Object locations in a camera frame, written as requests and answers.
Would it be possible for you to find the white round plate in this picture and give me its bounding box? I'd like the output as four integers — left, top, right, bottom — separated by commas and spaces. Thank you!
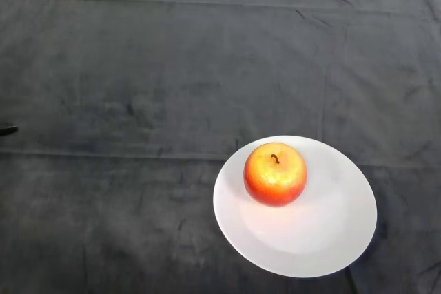
212, 135, 378, 279

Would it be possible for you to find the red yellow apple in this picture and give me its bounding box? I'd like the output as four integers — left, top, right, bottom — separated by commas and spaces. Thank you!
243, 142, 308, 208

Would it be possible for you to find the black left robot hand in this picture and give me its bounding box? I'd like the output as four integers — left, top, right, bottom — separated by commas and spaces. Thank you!
0, 123, 19, 137

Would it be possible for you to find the black cloth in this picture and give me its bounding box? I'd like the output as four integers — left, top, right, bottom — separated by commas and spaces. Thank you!
0, 0, 441, 294

